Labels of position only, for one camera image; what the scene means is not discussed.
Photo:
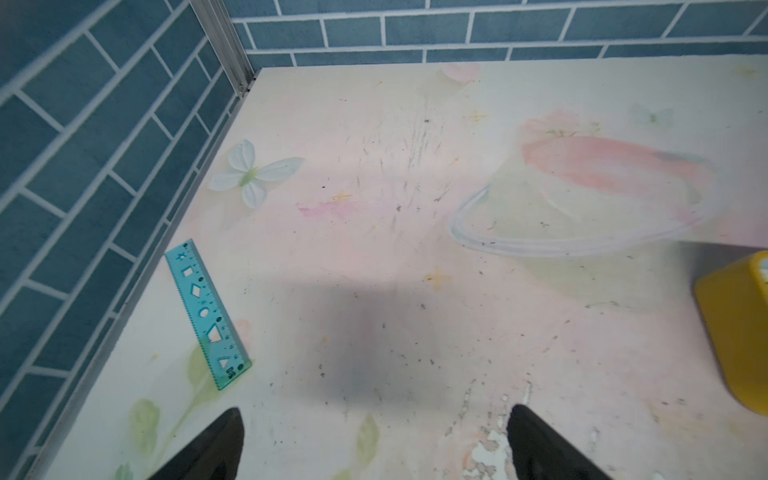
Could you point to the yellow alarm clock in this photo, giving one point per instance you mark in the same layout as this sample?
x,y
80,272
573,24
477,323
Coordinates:
x,y
733,304

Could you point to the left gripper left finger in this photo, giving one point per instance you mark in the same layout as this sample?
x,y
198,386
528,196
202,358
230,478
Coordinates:
x,y
215,453

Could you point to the teal ruler strip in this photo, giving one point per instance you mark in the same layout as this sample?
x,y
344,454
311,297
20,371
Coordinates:
x,y
222,348

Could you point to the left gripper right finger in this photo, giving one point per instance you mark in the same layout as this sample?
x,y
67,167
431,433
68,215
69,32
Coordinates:
x,y
540,452

